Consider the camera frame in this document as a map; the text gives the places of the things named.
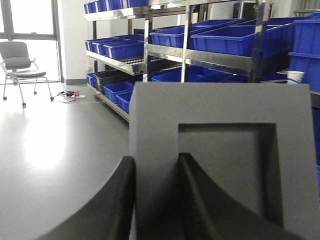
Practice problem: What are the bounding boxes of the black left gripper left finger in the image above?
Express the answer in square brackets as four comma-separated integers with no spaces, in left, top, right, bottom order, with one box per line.
[38,156,136,240]

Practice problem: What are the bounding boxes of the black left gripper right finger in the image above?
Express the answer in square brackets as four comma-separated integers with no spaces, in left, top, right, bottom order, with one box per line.
[178,152,301,240]

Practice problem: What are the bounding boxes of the gray square foam base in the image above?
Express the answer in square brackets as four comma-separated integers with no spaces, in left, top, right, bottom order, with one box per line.
[129,82,320,240]

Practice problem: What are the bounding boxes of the black plastic tray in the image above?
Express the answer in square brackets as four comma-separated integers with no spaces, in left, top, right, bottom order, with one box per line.
[93,70,143,95]

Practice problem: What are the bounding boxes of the white paper cup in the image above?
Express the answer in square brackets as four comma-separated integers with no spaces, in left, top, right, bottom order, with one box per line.
[287,70,305,84]

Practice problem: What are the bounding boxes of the side steel shelf with bins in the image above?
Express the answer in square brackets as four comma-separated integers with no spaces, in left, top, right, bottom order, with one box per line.
[84,0,149,121]

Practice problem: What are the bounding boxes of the steel cart with blue bins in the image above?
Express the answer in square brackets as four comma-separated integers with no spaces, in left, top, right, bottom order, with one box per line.
[144,0,309,83]

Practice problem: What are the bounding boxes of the gray office chair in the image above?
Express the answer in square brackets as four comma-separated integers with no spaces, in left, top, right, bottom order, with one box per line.
[0,41,55,108]

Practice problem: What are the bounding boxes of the cables on floor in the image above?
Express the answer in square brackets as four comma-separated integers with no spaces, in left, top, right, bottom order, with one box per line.
[53,89,87,103]

